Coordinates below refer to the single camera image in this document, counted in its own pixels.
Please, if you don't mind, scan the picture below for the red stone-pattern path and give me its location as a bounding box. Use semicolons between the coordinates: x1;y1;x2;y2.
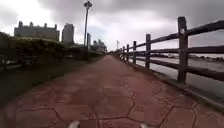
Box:
0;54;224;128

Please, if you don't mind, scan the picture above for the group of trees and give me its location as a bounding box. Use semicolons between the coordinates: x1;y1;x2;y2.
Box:
90;38;108;54

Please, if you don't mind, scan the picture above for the street lamp pole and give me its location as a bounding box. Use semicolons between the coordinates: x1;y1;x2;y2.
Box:
82;0;93;52

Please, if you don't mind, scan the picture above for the tall tower building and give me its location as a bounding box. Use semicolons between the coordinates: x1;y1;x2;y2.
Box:
61;22;76;44

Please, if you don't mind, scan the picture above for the green hedge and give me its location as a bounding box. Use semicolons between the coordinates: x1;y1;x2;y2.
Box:
0;31;105;70

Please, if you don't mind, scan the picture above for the concrete kerb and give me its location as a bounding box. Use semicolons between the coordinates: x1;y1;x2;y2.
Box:
114;56;224;114

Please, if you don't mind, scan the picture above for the wide low building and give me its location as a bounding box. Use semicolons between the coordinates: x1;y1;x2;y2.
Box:
13;20;61;42

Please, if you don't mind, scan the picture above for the grass strip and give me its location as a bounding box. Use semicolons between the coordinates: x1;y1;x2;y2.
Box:
0;55;105;107

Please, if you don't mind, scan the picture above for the far shore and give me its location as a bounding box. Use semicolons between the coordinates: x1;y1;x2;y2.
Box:
150;53;224;62

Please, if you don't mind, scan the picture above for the water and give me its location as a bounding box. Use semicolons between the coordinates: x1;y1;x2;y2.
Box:
128;55;224;101

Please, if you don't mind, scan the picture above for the wooden rail fence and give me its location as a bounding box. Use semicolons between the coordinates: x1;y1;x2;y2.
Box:
112;16;224;84

